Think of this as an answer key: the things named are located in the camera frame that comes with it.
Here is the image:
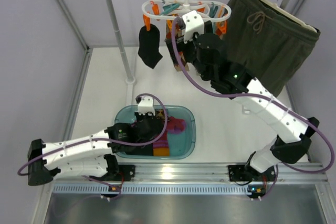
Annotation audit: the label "beige clothes hanger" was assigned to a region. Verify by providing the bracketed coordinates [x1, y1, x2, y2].
[259, 0, 317, 33]

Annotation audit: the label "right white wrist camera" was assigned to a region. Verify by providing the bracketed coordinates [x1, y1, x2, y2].
[182, 10, 205, 44]

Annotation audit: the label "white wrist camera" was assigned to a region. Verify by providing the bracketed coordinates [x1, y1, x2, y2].
[182, 10, 205, 44]
[136, 95, 155, 115]

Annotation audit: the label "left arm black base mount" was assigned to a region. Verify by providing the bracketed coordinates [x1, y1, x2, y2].
[89, 165, 135, 182]

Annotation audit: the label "white clip sock hanger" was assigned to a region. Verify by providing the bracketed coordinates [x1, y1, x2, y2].
[141, 0, 232, 23]

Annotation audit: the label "teal plastic bin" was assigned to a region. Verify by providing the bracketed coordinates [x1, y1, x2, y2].
[117, 105, 196, 160]

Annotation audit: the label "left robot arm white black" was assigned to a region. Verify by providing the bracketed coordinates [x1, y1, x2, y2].
[27, 112, 168, 186]

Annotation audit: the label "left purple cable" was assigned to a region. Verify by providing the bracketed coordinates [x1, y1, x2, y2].
[17, 92, 169, 200]

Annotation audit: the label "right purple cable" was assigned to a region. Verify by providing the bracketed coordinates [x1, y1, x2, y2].
[172, 16, 329, 201]

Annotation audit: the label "maroon orange striped sock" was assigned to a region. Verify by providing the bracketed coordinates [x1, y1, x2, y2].
[153, 132, 170, 156]

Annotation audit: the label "brown orange argyle sock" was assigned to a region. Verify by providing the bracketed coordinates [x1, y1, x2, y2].
[164, 22, 190, 72]

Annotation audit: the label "purple cable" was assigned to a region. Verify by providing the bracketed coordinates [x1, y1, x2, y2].
[172, 16, 329, 201]
[17, 92, 169, 200]

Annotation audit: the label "brown yellow argyle sock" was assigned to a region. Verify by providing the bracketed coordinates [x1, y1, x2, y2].
[155, 109, 168, 123]

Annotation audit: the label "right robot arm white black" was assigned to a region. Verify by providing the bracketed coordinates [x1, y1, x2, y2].
[183, 32, 319, 178]

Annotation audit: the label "aluminium rail frame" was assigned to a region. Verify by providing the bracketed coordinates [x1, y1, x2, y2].
[41, 163, 329, 197]

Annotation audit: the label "maroon purple sock in bin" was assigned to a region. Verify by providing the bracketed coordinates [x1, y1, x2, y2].
[166, 116, 186, 134]

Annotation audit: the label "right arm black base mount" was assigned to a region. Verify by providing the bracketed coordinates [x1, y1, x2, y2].
[228, 165, 276, 182]

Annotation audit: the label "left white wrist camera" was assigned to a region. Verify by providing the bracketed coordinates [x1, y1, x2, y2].
[136, 95, 155, 115]

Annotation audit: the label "black sock in bin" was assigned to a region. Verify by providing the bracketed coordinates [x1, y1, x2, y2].
[124, 144, 154, 156]

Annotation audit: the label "olive green shorts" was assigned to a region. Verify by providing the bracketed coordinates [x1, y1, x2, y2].
[223, 0, 321, 96]

